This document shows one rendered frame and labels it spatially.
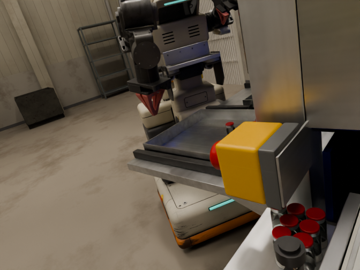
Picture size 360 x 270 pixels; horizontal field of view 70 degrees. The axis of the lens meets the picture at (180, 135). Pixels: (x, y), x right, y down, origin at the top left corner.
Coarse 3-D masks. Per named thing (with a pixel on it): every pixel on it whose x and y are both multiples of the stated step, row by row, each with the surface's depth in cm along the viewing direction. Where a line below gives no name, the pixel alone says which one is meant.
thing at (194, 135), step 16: (208, 112) 83; (224, 112) 79; (240, 112) 75; (176, 128) 77; (192, 128) 80; (208, 128) 76; (224, 128) 73; (144, 144) 68; (160, 144) 73; (176, 144) 71; (192, 144) 68; (208, 144) 66; (208, 160) 54
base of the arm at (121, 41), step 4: (120, 36) 116; (120, 40) 116; (124, 40) 112; (128, 40) 111; (120, 44) 116; (124, 44) 115; (128, 44) 113; (124, 48) 116; (128, 48) 114; (124, 52) 115
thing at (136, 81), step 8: (136, 64) 62; (136, 72) 63; (144, 72) 62; (152, 72) 62; (136, 80) 66; (144, 80) 63; (152, 80) 63; (160, 80) 64; (168, 80) 64; (152, 88) 61
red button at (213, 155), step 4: (220, 140) 34; (212, 148) 33; (212, 152) 33; (212, 156) 33; (216, 156) 32; (212, 160) 33; (216, 160) 32; (212, 164) 33; (216, 164) 33; (216, 168) 34
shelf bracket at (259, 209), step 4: (236, 200) 59; (240, 200) 58; (244, 204) 58; (248, 204) 57; (252, 204) 56; (256, 204) 56; (252, 208) 57; (256, 208) 56; (260, 208) 55; (264, 208) 55; (256, 212) 57; (260, 212) 56
